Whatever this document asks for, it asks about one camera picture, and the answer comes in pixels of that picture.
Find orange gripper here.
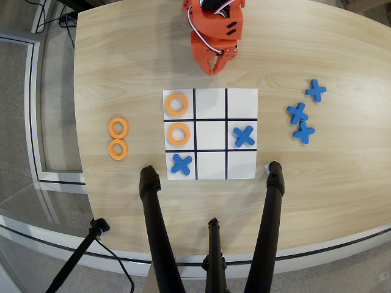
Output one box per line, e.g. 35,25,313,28
189,5,245,76

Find orange foam ring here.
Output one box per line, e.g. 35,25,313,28
108,117,130,139
108,139,129,161
164,93,189,117
167,122,191,145

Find brown cardboard box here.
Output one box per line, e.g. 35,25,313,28
342,0,391,16

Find white tic-tac-toe board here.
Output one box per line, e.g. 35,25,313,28
163,88,259,181

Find blue foam cross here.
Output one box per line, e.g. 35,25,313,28
170,153,194,177
293,121,316,145
287,102,309,125
305,79,327,103
233,125,256,147

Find dark furniture base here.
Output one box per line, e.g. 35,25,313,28
56,0,123,15

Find short black tripod leg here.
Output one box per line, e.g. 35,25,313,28
201,217,228,293

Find thin black stand pole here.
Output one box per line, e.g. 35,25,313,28
45,218,111,293

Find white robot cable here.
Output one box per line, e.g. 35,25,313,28
186,0,233,56

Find black floor cables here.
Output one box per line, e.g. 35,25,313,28
30,0,77,48

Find grey metal floor frame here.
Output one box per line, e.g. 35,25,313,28
0,26,88,187

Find black stand cable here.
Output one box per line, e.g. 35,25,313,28
94,236,135,293

